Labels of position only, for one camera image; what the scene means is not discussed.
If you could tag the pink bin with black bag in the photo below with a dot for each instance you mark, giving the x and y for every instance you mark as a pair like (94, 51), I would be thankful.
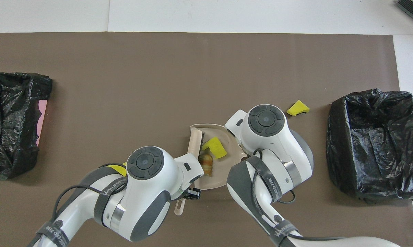
(7, 137)

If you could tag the beige plastic dustpan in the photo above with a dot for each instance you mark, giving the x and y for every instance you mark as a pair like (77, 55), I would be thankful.
(218, 171)

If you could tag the brown table mat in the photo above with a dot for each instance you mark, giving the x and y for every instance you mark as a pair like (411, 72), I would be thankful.
(158, 68)

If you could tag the bin lined with black bag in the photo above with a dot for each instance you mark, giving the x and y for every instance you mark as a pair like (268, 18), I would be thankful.
(364, 144)

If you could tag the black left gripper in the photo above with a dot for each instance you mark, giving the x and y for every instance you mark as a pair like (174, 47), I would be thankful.
(192, 194)

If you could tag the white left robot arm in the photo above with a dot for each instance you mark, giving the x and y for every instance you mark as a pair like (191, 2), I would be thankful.
(144, 185)

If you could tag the beige hand brush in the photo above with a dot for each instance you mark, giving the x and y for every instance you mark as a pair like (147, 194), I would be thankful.
(194, 140)

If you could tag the yellow sponge wedge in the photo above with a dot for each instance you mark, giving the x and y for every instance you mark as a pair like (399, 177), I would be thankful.
(297, 108)

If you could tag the orange striped bread piece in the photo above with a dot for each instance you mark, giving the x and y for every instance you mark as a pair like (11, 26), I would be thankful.
(206, 164)

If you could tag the yellow sponge piece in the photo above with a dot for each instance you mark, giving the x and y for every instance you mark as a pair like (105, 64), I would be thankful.
(117, 169)
(215, 148)

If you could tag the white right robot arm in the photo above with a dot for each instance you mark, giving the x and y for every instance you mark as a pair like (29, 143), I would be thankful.
(268, 137)

